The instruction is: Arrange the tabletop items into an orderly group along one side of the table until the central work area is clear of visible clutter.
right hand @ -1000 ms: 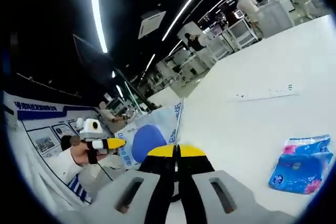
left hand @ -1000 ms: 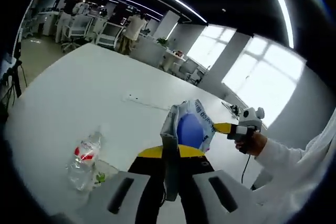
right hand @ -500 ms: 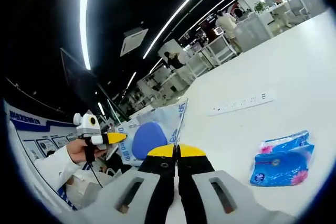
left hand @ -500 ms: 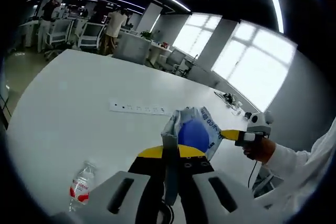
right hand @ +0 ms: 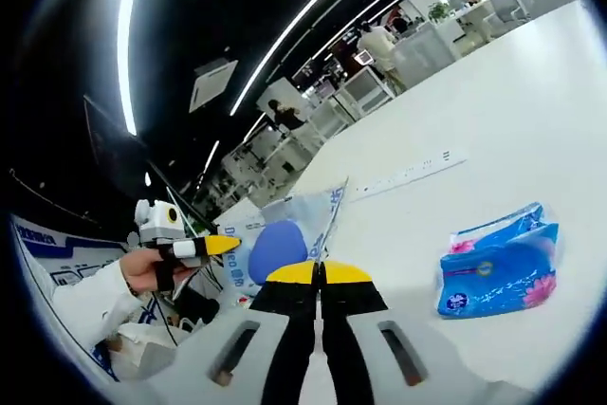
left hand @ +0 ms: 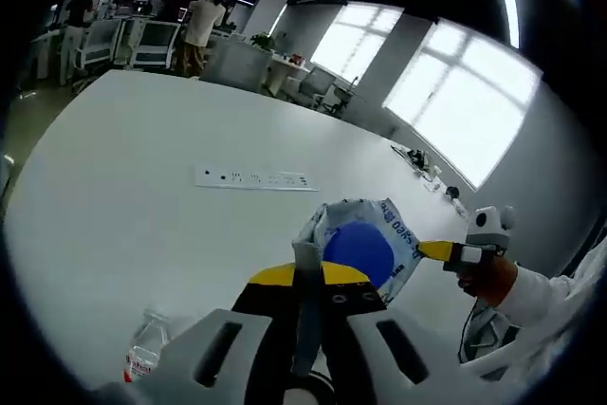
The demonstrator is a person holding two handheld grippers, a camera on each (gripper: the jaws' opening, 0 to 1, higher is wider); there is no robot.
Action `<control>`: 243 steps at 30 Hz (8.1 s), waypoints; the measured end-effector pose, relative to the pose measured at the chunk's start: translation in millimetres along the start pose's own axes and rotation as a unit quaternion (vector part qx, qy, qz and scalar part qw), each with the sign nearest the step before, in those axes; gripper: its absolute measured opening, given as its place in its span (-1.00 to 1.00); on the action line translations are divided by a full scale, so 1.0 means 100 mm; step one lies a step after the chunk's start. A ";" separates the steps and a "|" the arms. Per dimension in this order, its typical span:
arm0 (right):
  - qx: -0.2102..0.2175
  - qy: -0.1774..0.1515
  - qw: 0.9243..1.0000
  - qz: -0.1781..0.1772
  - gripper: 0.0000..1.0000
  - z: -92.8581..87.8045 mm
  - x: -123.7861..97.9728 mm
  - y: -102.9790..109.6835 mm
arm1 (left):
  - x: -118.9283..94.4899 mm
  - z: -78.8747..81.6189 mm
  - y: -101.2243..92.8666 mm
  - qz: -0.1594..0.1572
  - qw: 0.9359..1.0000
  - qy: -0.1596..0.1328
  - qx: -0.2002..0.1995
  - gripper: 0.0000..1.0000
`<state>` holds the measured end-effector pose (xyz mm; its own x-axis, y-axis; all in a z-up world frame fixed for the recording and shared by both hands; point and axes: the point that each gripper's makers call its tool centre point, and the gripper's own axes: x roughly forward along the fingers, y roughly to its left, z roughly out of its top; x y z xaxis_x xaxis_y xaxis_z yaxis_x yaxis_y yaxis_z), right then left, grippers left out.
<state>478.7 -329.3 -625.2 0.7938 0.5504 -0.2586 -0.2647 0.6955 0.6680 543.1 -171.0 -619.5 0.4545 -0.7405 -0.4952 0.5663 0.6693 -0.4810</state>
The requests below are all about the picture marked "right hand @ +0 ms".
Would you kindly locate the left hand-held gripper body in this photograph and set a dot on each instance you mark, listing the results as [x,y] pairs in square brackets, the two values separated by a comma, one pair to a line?
[156,222]

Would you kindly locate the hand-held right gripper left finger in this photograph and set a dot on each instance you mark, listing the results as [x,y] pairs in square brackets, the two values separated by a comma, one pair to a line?
[289,329]

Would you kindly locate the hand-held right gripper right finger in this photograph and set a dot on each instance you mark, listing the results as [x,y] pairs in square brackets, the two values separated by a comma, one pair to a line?
[346,329]

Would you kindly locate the wipes pack with blue lid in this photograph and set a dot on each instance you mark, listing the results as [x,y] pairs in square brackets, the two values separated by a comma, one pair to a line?
[277,248]

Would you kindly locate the blue tissue pack item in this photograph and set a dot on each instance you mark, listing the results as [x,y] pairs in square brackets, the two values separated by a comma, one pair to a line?
[493,272]

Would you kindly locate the person's left hand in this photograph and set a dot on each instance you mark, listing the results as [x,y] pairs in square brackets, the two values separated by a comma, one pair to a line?
[142,270]

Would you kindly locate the blue white printed board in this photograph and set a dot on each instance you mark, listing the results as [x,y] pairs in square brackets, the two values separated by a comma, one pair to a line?
[42,244]

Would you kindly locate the ceiling air conditioner vent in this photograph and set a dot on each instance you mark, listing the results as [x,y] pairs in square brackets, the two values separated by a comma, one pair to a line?
[211,85]

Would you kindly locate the white power strip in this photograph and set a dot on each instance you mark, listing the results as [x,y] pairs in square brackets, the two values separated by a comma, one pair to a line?
[412,170]

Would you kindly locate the ceiling light strip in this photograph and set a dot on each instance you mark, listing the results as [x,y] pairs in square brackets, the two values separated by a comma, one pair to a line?
[294,30]
[128,44]

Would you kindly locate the white cabinet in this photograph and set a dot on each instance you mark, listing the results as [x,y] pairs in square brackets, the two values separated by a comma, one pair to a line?
[422,49]

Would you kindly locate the green potted plant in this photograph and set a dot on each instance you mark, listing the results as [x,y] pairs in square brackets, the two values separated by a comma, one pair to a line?
[438,11]

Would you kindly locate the small white side table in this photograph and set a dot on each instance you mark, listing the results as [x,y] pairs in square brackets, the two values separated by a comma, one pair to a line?
[476,11]

